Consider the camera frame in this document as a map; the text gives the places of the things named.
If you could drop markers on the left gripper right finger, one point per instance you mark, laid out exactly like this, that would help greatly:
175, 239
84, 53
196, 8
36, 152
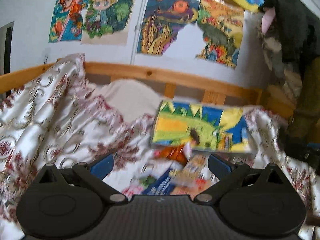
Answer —
229, 175

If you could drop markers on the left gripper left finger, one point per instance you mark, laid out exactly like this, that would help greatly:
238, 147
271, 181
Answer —
92, 175

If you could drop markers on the mixed nuts packet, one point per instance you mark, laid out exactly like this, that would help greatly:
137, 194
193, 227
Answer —
191, 172

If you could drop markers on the orange snack bag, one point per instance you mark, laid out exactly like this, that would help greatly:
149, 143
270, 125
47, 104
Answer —
180, 154

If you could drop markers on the blue snack packet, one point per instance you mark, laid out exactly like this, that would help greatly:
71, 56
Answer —
163, 185

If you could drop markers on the patterned satin bedspread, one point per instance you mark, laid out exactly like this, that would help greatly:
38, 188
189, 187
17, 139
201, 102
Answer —
55, 119

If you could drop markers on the cream pillow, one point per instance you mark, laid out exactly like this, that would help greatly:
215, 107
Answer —
131, 98

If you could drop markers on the orange haired girl drawing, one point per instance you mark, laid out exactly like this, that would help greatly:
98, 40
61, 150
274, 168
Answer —
67, 20

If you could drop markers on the landscape house drawing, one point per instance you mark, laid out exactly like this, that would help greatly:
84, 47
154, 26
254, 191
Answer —
222, 26

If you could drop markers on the blond child drawing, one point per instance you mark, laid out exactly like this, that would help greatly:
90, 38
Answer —
107, 22

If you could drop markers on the black hanging jacket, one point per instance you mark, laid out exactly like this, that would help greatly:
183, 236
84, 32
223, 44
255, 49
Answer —
298, 32

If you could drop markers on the swirly night sky drawing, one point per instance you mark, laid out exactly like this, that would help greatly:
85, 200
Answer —
161, 23

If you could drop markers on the wooden bed rail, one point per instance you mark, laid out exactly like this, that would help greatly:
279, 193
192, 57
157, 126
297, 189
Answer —
214, 92

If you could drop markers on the grey wall panel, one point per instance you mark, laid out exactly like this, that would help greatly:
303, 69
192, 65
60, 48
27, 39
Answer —
5, 49

